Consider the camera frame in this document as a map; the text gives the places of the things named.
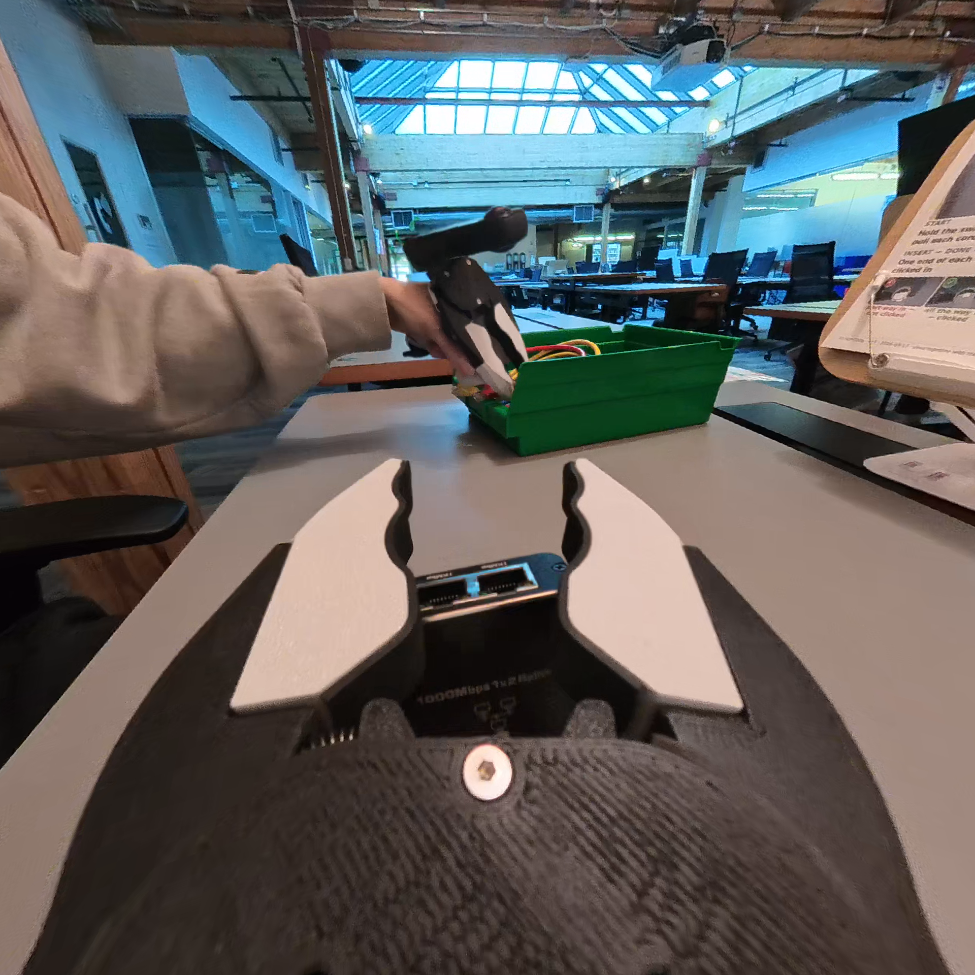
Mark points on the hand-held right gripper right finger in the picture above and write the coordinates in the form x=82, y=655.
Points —
x=648, y=610

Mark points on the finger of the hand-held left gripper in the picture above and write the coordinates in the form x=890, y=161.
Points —
x=485, y=358
x=511, y=343

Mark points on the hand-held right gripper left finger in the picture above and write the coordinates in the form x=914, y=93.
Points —
x=328, y=610

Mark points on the green plastic bin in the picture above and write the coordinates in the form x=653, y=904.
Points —
x=610, y=389

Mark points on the black ethernet splitter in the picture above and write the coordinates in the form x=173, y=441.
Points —
x=488, y=587

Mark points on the person's left forearm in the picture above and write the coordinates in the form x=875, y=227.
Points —
x=168, y=358

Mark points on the person's left hand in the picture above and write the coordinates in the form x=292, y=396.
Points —
x=419, y=320

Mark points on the black office chair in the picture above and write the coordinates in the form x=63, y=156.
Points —
x=76, y=526

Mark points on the wooden door panel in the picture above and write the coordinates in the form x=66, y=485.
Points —
x=76, y=488

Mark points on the white stand base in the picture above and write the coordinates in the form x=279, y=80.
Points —
x=937, y=473

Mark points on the instruction sheet board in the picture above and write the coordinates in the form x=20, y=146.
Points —
x=914, y=274

